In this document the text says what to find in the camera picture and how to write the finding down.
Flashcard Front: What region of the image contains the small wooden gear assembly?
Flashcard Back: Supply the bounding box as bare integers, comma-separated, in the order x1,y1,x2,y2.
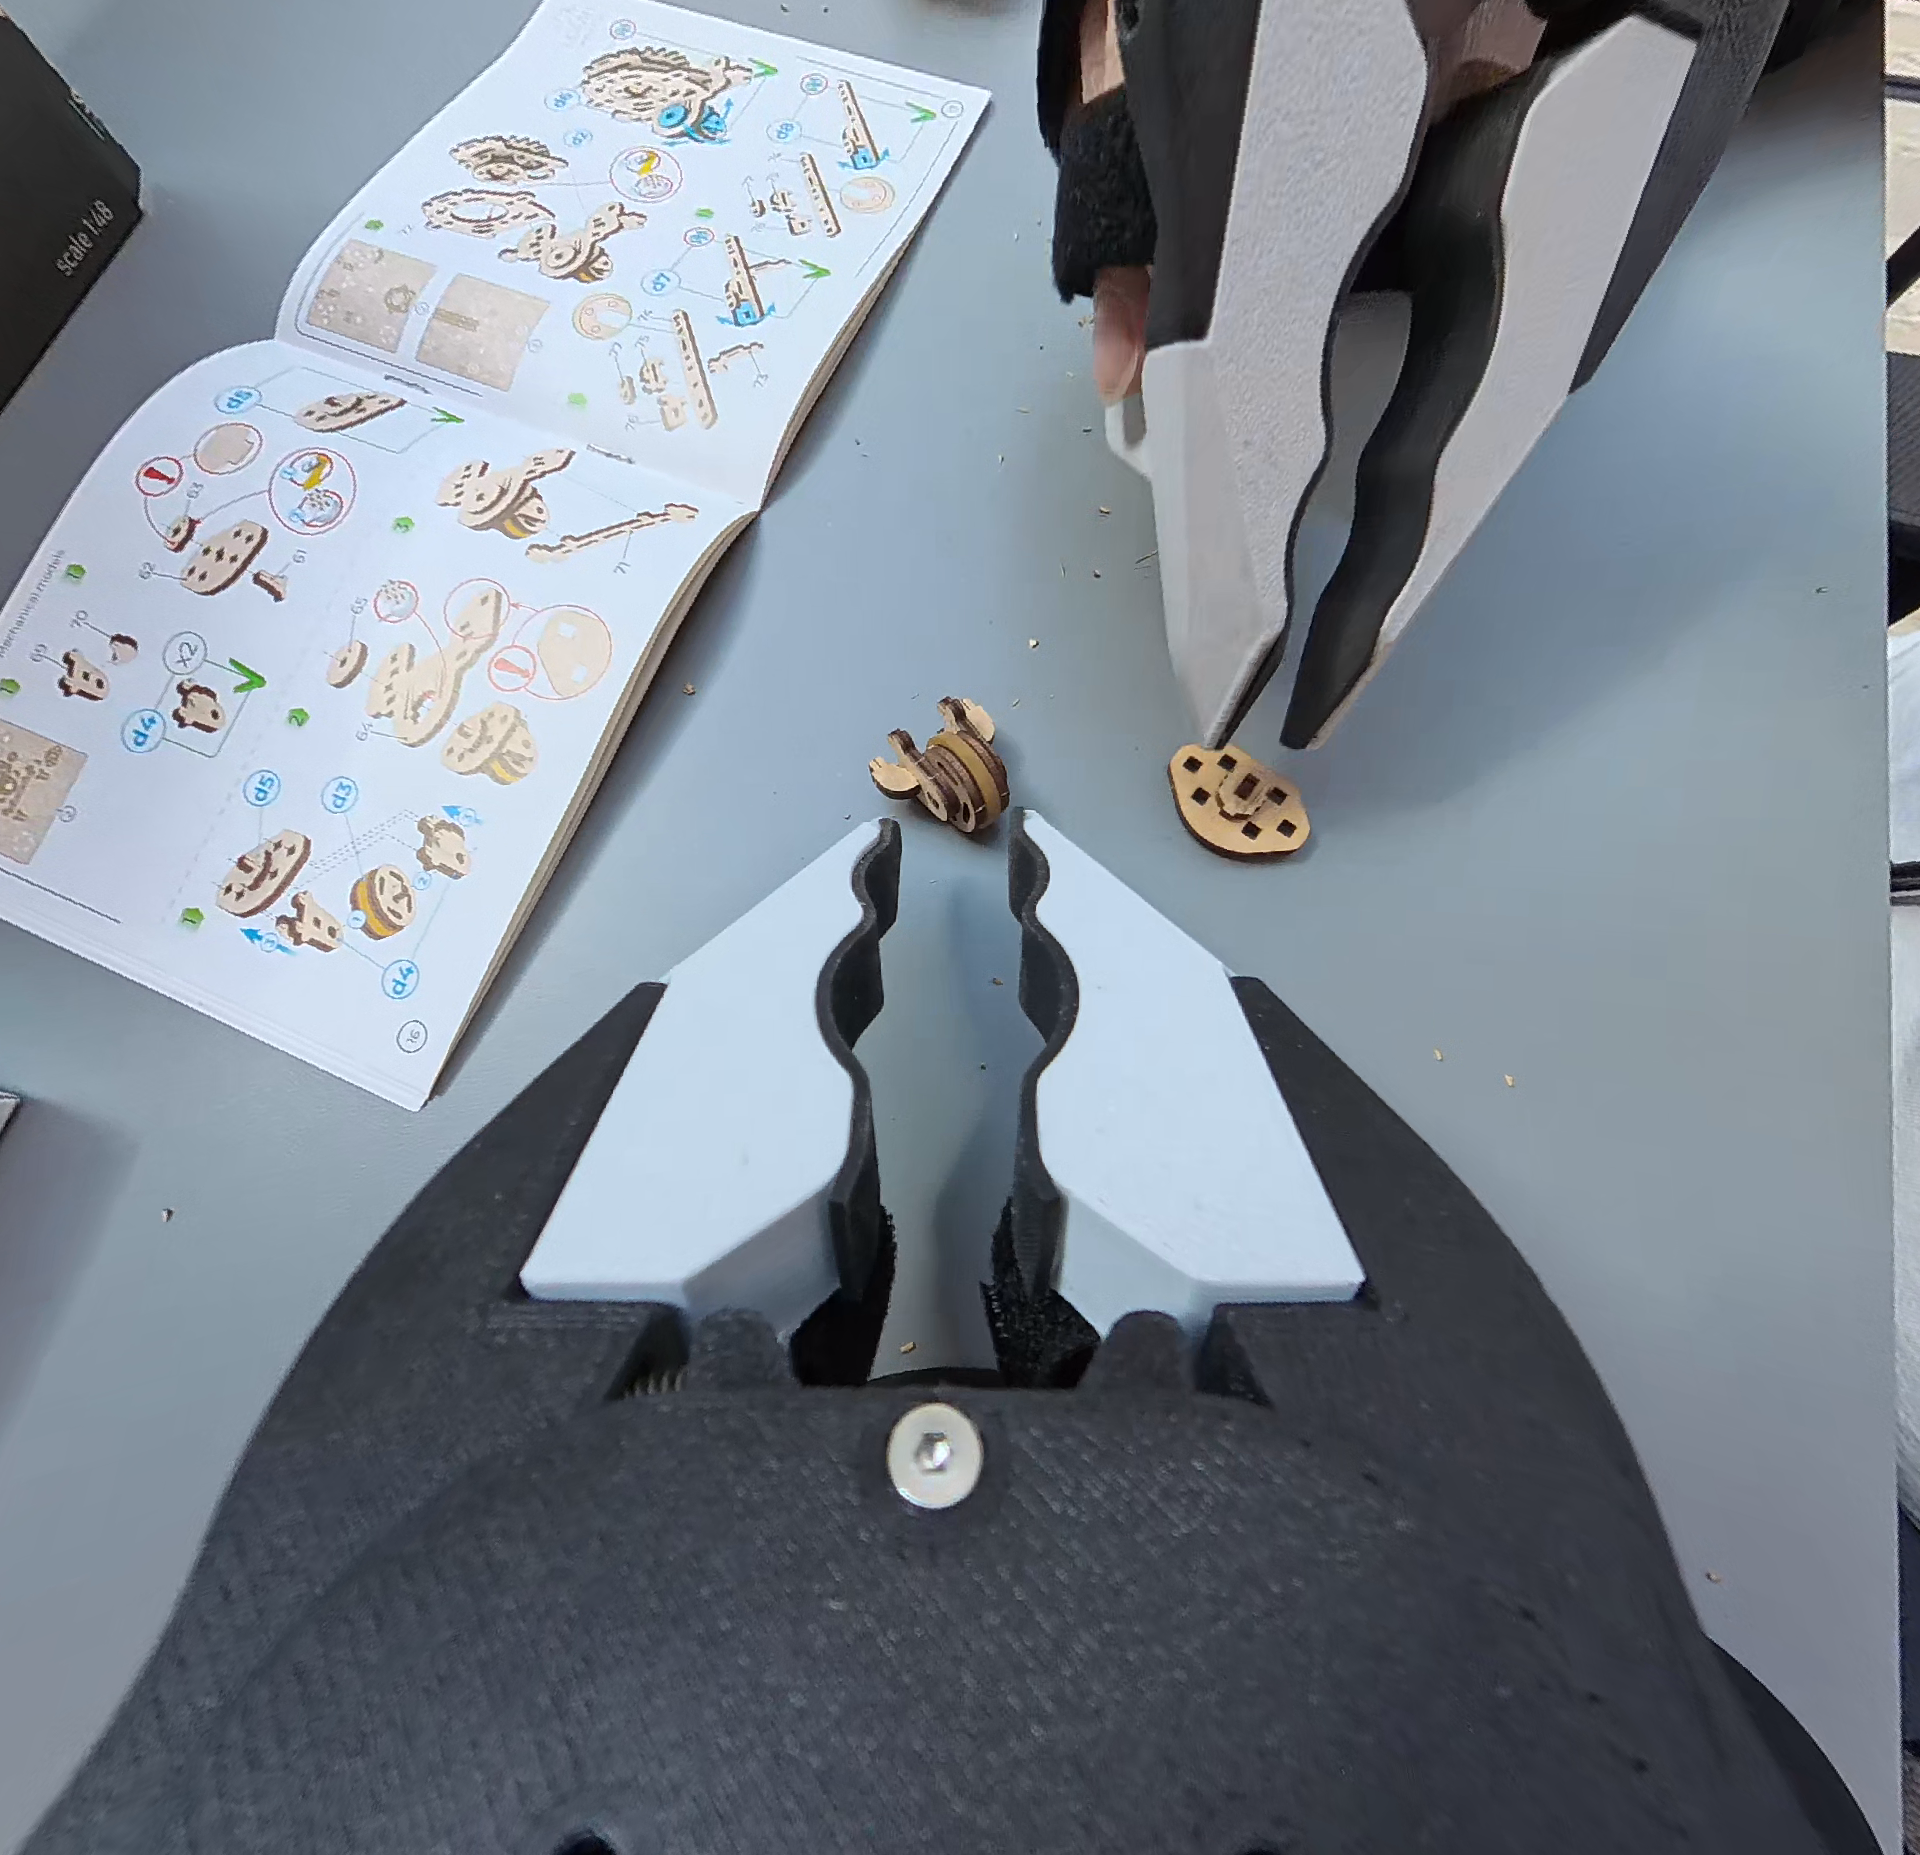
871,697,1010,836

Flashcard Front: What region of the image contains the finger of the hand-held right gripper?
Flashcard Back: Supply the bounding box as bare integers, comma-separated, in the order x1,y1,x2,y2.
1107,0,1429,751
1279,12,1708,753

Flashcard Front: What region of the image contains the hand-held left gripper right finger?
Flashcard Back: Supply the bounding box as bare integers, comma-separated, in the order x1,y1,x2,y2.
979,805,1370,1384

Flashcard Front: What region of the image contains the oval wooden plate with holes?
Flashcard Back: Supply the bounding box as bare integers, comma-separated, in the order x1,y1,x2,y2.
1170,741,1310,861

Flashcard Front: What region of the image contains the open instruction booklet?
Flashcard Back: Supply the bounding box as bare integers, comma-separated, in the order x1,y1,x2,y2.
0,0,995,1110

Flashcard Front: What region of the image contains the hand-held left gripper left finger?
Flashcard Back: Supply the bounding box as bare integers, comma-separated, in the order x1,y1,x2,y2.
517,816,906,1384

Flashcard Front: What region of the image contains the black cardboard box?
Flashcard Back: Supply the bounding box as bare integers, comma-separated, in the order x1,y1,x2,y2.
0,12,144,413

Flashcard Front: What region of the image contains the person's right hand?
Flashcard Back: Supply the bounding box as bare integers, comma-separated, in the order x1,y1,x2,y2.
1072,0,1157,403

